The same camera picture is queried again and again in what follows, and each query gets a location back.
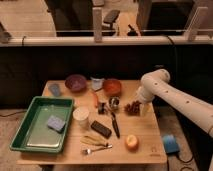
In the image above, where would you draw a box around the black binder clip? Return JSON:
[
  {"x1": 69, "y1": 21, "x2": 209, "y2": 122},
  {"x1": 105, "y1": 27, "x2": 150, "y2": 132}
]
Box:
[{"x1": 97, "y1": 102, "x2": 106, "y2": 114}]

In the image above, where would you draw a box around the orange carrot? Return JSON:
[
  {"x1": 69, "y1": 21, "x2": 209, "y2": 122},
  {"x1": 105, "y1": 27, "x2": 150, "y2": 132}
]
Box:
[{"x1": 92, "y1": 91, "x2": 99, "y2": 108}]

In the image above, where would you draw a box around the small blue cup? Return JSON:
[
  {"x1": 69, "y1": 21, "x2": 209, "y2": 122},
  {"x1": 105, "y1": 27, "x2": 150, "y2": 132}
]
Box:
[{"x1": 48, "y1": 83, "x2": 61, "y2": 97}]

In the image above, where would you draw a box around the white paper cup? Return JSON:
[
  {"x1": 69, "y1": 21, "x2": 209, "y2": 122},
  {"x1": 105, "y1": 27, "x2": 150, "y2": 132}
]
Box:
[{"x1": 73, "y1": 106, "x2": 90, "y2": 129}]

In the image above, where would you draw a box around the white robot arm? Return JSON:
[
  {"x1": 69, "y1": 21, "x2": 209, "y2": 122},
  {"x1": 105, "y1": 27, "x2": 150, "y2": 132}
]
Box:
[{"x1": 136, "y1": 69, "x2": 213, "y2": 138}]

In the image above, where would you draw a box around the orange fruit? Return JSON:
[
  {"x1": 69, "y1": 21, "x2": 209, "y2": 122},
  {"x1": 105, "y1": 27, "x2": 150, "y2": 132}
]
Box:
[{"x1": 125, "y1": 135, "x2": 139, "y2": 151}]

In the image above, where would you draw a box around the silver fork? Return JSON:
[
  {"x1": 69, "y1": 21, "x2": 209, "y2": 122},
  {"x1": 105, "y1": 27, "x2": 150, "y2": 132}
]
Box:
[{"x1": 81, "y1": 144, "x2": 113, "y2": 155}]

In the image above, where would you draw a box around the black rectangular block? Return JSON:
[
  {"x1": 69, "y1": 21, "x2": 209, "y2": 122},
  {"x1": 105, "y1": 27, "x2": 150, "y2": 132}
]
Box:
[{"x1": 91, "y1": 121, "x2": 112, "y2": 138}]

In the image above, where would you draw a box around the black handled knife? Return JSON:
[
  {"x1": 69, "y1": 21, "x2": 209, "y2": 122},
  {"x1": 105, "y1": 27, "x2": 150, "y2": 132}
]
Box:
[{"x1": 111, "y1": 112, "x2": 120, "y2": 138}]

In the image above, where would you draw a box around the blue sponge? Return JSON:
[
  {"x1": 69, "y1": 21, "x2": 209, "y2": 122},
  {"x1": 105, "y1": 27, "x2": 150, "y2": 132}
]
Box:
[{"x1": 46, "y1": 115, "x2": 65, "y2": 132}]

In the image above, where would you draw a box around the orange bowl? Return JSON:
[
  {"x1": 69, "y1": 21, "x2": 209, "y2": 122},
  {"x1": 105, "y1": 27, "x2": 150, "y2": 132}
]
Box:
[{"x1": 103, "y1": 79, "x2": 122, "y2": 96}]

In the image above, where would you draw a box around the purple bowl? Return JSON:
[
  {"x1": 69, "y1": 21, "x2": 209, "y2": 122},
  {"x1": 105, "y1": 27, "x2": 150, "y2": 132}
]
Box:
[{"x1": 65, "y1": 74, "x2": 87, "y2": 92}]

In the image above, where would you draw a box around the wooden table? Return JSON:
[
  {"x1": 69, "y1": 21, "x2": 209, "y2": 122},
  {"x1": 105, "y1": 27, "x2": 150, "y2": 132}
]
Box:
[{"x1": 17, "y1": 80, "x2": 167, "y2": 165}]

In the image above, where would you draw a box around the blue object on floor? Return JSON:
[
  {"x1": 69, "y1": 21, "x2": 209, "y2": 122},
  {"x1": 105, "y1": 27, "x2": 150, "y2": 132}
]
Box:
[{"x1": 162, "y1": 135, "x2": 180, "y2": 154}]

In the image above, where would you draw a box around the green plastic tray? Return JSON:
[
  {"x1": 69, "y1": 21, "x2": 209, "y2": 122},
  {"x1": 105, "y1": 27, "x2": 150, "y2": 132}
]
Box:
[{"x1": 10, "y1": 96, "x2": 74, "y2": 154}]

